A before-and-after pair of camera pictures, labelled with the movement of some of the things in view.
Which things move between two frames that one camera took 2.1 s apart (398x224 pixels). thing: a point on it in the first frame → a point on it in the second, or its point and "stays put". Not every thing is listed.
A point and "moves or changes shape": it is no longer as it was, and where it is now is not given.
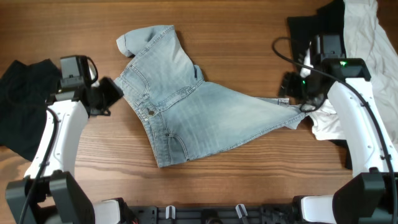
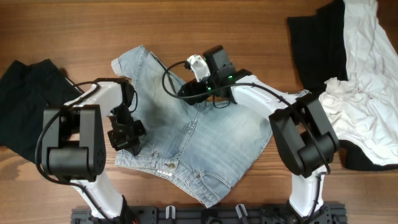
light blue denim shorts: [184, 116] moves or changes shape
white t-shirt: [366, 38] stays put
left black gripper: [115, 94] → [120, 141]
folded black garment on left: [25, 90] stays put
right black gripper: [286, 86] → [190, 91]
